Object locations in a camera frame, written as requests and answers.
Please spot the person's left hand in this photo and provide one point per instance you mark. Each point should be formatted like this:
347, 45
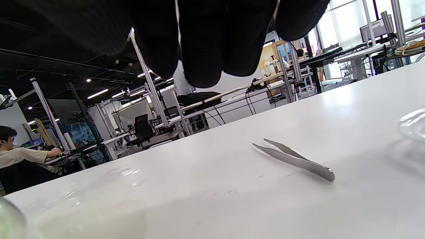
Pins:
206, 33

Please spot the metal tweezers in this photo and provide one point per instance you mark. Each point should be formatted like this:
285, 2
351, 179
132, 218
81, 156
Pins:
298, 161

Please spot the glass lid with cork knob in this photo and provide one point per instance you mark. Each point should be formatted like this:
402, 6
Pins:
413, 127

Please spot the wooden cabinet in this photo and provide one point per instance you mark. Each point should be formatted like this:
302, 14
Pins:
265, 54

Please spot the black office chair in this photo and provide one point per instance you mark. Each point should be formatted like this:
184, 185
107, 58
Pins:
142, 129

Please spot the long ceiling light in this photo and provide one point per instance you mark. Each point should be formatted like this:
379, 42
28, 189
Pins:
98, 93

